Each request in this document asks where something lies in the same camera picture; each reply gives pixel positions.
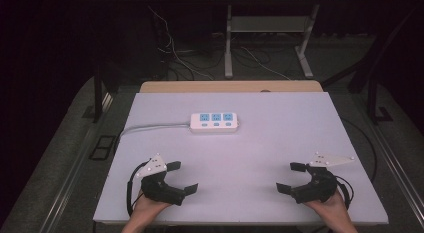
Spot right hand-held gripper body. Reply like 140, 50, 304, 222
290, 152, 355, 205

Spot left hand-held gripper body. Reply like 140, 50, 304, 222
134, 153, 186, 207

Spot person's left hand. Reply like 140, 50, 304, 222
132, 191, 173, 221

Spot person's right hand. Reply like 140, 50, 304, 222
304, 191, 350, 223

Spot white power strip blue sockets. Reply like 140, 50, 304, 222
189, 112, 240, 134

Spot black metal stand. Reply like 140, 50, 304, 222
92, 64, 117, 124
365, 74, 395, 125

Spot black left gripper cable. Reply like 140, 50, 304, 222
126, 160, 150, 217

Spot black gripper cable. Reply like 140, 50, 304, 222
334, 175, 355, 211
126, 160, 150, 217

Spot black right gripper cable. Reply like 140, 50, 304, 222
334, 175, 355, 211

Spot white power strip cable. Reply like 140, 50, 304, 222
114, 123, 192, 146

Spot thin black cable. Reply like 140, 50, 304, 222
339, 116, 378, 185

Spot black floor frame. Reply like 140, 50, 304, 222
88, 134, 118, 161

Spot metal floor rail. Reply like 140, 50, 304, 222
38, 92, 115, 233
368, 121, 424, 227

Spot white floor cable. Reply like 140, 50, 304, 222
240, 46, 292, 81
147, 5, 215, 81

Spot white metal desk frame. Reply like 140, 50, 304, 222
224, 3, 321, 80

